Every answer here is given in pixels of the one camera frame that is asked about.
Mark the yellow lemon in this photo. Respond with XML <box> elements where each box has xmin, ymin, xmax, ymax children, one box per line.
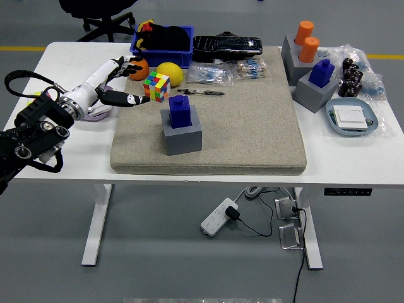
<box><xmin>156</xmin><ymin>62</ymin><xmax>184</xmax><ymax>88</ymax></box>

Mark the white table leg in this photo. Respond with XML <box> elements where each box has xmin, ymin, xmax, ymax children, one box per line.
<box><xmin>292</xmin><ymin>187</ymin><xmax>324</xmax><ymax>270</ymax></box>
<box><xmin>81</xmin><ymin>184</ymin><xmax>113</xmax><ymax>267</ymax></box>

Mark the orange cylinder seal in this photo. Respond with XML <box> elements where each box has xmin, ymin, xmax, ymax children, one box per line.
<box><xmin>298</xmin><ymin>36</ymin><xmax>321</xmax><ymax>64</ymax></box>
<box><xmin>294</xmin><ymin>20</ymin><xmax>314</xmax><ymax>45</ymax></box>

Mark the clear bag with blue parts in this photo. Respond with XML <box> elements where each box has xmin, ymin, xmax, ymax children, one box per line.
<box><xmin>317</xmin><ymin>44</ymin><xmax>386</xmax><ymax>102</ymax></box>

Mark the black cloth bundle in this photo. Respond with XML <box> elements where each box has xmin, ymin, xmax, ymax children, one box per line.
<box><xmin>138</xmin><ymin>23</ymin><xmax>191</xmax><ymax>51</ymax></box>

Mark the tall grey holder block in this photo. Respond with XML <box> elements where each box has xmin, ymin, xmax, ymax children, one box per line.
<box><xmin>281</xmin><ymin>33</ymin><xmax>319</xmax><ymax>86</ymax></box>

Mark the bright colour puzzle cube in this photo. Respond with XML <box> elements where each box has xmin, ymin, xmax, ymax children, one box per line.
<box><xmin>143</xmin><ymin>71</ymin><xmax>172</xmax><ymax>103</ymax></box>

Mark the black office chair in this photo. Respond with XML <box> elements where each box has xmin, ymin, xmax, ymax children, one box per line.
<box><xmin>58</xmin><ymin>0</ymin><xmax>139</xmax><ymax>44</ymax></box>

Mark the blue square seal stamp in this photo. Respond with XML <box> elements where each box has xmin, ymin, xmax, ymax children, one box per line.
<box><xmin>168</xmin><ymin>94</ymin><xmax>193</xmax><ymax>129</ymax></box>
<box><xmin>308</xmin><ymin>59</ymin><xmax>335</xmax><ymax>88</ymax></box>

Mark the blue plastic bin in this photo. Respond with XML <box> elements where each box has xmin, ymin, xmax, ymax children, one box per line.
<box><xmin>129</xmin><ymin>25</ymin><xmax>194</xmax><ymax>69</ymax></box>

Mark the black power adapter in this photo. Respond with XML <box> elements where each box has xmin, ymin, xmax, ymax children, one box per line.
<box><xmin>224</xmin><ymin>205</ymin><xmax>241</xmax><ymax>223</ymax></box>

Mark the thin black adapter cable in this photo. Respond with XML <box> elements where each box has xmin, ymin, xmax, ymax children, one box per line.
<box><xmin>236</xmin><ymin>188</ymin><xmax>282</xmax><ymax>237</ymax></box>

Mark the metal floor bracket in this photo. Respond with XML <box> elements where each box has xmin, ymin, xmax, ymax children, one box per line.
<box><xmin>274</xmin><ymin>196</ymin><xmax>300</xmax><ymax>220</ymax></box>
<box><xmin>278</xmin><ymin>223</ymin><xmax>304</xmax><ymax>251</ymax></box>

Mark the grey-brown fabric mat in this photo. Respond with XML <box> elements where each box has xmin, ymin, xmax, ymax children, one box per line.
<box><xmin>109</xmin><ymin>45</ymin><xmax>307</xmax><ymax>176</ymax></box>

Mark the light blue plastic tray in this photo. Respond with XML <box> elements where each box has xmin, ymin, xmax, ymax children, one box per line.
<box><xmin>325</xmin><ymin>97</ymin><xmax>379</xmax><ymax>138</ymax></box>

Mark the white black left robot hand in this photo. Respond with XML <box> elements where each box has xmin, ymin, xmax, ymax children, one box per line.
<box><xmin>62</xmin><ymin>55</ymin><xmax>152</xmax><ymax>115</ymax></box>

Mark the white power cable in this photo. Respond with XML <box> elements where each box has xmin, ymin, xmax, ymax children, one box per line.
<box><xmin>235</xmin><ymin>185</ymin><xmax>280</xmax><ymax>200</ymax></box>

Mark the black floor cable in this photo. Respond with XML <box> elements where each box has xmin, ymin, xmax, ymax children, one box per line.
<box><xmin>292</xmin><ymin>206</ymin><xmax>309</xmax><ymax>303</ymax></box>

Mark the yellow and red toy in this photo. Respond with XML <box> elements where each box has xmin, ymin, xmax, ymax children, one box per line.
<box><xmin>134</xmin><ymin>19</ymin><xmax>155</xmax><ymax>51</ymax></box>

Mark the orange fruit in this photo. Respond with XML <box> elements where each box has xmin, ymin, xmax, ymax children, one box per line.
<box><xmin>128</xmin><ymin>57</ymin><xmax>150</xmax><ymax>81</ymax></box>

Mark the black pen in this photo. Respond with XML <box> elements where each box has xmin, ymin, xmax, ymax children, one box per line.
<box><xmin>176</xmin><ymin>88</ymin><xmax>225</xmax><ymax>97</ymax></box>

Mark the bag of blue resistors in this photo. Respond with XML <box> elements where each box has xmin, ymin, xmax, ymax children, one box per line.
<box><xmin>186</xmin><ymin>61</ymin><xmax>234</xmax><ymax>87</ymax></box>

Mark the grey square seal holder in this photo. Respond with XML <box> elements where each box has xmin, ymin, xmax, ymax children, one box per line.
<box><xmin>292</xmin><ymin>69</ymin><xmax>340</xmax><ymax>114</ymax></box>
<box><xmin>160</xmin><ymin>105</ymin><xmax>203</xmax><ymax>157</ymax></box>

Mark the black wrapped pack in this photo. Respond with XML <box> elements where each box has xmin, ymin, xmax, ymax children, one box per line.
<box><xmin>192</xmin><ymin>31</ymin><xmax>263</xmax><ymax>62</ymax></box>

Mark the clear flat plastic bag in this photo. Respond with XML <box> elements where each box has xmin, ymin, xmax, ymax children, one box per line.
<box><xmin>324</xmin><ymin>94</ymin><xmax>395</xmax><ymax>138</ymax></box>

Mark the black table control panel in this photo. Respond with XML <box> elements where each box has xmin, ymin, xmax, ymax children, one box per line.
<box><xmin>323</xmin><ymin>187</ymin><xmax>372</xmax><ymax>196</ymax></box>

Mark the white power strip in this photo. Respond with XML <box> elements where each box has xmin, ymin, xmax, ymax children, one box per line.
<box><xmin>200</xmin><ymin>198</ymin><xmax>239</xmax><ymax>237</ymax></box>

